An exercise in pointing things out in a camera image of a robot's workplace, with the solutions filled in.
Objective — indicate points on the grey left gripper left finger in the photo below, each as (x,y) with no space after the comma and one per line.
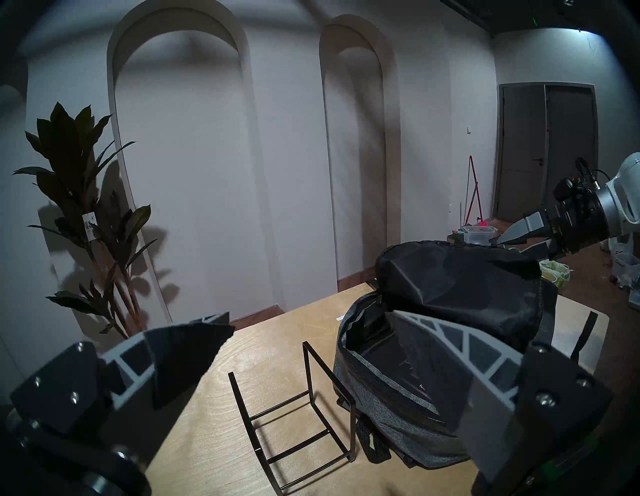
(140,365)

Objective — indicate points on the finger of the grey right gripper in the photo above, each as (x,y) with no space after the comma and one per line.
(525,229)
(540,250)

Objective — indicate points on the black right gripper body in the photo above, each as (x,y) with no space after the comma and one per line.
(575,220)

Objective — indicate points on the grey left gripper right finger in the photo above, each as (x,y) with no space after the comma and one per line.
(480,380)

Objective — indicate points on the grey and black backpack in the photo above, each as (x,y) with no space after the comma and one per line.
(460,280)

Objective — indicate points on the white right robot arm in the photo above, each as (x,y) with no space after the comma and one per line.
(625,200)

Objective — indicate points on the green mesh bag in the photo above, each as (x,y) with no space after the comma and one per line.
(555,272)

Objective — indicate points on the white plastic bag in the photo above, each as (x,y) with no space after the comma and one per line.
(625,267)

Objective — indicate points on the clear plastic storage container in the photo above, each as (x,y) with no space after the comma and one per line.
(479,235)

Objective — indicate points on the dark grey door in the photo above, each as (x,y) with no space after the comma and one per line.
(545,150)

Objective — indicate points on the light wooden table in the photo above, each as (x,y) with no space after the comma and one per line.
(280,340)

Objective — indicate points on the white plant tag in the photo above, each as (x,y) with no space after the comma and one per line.
(90,221)

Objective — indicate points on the tall dark leafy plant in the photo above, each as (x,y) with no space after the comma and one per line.
(75,160)

